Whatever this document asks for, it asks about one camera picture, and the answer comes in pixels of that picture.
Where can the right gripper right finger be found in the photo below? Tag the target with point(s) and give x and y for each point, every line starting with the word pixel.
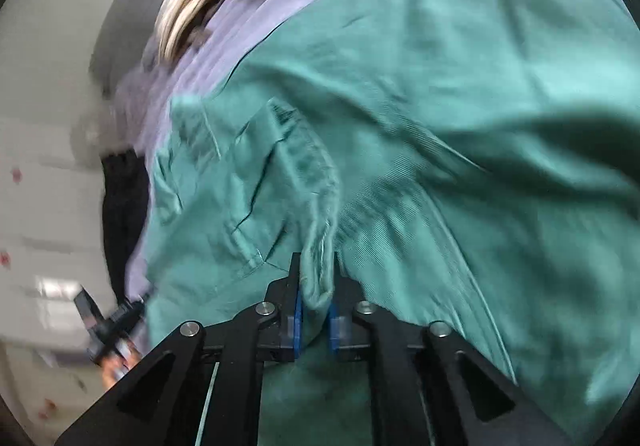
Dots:
pixel 349 340

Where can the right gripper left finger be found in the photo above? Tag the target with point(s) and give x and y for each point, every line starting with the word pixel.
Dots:
pixel 281 339

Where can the green work jacket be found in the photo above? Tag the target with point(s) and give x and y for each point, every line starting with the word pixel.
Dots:
pixel 474 161

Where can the person's left hand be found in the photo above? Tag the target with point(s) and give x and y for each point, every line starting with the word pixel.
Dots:
pixel 115 366

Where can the black garment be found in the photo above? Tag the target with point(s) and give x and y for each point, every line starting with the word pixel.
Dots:
pixel 124 208

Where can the lavender bed cover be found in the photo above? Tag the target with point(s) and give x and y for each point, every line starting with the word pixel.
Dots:
pixel 210 51

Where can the grey quilted headboard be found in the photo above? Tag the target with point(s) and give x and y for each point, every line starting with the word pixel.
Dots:
pixel 119 47

